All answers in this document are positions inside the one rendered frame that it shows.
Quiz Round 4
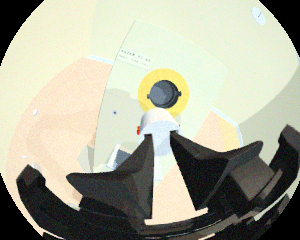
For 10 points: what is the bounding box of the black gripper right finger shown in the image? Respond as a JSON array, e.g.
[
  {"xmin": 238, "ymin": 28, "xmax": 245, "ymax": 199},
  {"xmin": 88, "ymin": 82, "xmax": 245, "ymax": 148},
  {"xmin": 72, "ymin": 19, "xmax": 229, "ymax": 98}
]
[{"xmin": 170, "ymin": 131, "xmax": 263, "ymax": 211}]

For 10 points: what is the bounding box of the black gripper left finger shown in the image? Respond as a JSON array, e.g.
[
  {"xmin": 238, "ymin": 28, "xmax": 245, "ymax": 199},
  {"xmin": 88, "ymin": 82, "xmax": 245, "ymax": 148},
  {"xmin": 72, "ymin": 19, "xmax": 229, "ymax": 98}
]
[{"xmin": 66, "ymin": 133, "xmax": 154, "ymax": 220}]

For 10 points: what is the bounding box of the light grey cylinder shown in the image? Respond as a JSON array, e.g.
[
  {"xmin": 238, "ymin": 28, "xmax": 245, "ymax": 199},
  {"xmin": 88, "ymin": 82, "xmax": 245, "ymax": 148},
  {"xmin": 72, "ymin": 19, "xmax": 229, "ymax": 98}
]
[{"xmin": 31, "ymin": 163, "xmax": 42, "ymax": 173}]

